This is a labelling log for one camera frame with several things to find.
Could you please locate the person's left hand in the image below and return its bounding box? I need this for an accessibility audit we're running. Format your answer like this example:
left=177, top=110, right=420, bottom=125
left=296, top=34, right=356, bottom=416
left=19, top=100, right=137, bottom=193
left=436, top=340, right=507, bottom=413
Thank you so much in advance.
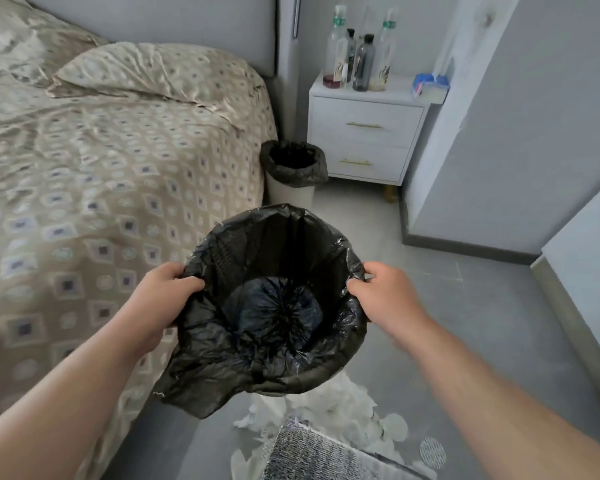
left=122, top=262, right=206, bottom=355

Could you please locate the person's right hand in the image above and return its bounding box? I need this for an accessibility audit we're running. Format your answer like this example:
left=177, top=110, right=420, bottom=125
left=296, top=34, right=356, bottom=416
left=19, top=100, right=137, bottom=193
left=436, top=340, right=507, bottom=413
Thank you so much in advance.
left=346, top=261, right=433, bottom=345

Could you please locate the pile of white tissue scraps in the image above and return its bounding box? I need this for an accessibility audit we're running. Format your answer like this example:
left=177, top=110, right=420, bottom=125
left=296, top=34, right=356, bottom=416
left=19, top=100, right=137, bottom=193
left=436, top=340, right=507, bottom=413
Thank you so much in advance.
left=229, top=369, right=449, bottom=480

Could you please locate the white trash bin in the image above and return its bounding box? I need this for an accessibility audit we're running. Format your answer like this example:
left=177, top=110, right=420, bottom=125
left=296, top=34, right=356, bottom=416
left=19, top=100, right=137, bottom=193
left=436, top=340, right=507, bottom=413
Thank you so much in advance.
left=259, top=139, right=329, bottom=211

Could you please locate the silver foil bag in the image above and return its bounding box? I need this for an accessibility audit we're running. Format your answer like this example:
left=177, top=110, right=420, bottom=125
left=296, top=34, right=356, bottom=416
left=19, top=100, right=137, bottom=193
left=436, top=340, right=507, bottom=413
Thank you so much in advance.
left=262, top=416, right=426, bottom=480

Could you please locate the clear green-capped bottle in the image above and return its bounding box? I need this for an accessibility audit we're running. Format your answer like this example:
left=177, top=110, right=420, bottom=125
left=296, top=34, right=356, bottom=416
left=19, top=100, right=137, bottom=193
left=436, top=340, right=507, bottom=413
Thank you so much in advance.
left=369, top=8, right=399, bottom=92

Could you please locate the dark grey bottle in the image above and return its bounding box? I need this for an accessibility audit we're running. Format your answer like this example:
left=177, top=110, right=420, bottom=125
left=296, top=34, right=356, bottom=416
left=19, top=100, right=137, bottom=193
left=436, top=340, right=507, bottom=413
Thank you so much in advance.
left=352, top=33, right=376, bottom=92

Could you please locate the small black-capped bottle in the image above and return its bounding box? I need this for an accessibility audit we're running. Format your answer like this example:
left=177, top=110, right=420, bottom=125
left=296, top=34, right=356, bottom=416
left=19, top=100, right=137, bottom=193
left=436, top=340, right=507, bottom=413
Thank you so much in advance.
left=345, top=28, right=357, bottom=85

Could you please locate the person's right forearm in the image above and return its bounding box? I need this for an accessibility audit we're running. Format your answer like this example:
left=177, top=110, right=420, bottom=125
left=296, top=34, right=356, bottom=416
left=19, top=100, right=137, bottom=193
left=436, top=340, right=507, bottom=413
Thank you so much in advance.
left=389, top=314, right=600, bottom=480

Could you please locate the person's left forearm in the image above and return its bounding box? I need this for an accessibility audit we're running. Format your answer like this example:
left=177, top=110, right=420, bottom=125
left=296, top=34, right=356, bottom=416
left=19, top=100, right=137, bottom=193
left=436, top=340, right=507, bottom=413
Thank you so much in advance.
left=0, top=319, right=153, bottom=480

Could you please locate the white nightstand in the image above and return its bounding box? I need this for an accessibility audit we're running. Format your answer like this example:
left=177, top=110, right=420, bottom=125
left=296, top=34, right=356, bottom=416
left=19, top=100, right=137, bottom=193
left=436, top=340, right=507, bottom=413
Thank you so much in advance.
left=307, top=69, right=449, bottom=203

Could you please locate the dark grey skirting board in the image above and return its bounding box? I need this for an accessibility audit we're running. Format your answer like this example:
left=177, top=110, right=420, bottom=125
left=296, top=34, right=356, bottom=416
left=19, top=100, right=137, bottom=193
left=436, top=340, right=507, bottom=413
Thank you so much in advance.
left=399, top=189, right=541, bottom=265

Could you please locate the beige patterned bedspread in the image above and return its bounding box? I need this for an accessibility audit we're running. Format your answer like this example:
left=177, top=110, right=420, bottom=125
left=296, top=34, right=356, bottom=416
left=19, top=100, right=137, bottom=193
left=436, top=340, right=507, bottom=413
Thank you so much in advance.
left=0, top=69, right=279, bottom=480

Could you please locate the grey bed base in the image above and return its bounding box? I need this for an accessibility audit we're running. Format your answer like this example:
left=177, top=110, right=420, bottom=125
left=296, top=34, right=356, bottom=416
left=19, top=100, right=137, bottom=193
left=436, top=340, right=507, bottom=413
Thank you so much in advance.
left=112, top=394, right=203, bottom=480

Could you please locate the white wardrobe beige plinth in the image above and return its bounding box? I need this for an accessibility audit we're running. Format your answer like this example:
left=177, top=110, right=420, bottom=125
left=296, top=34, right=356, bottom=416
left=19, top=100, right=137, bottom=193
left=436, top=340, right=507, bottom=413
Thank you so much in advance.
left=529, top=169, right=600, bottom=395

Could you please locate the blue white tissue pack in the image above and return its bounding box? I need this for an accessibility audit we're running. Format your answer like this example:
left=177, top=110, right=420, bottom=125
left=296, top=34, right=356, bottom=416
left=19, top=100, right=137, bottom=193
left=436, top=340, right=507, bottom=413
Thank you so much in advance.
left=412, top=72, right=451, bottom=103

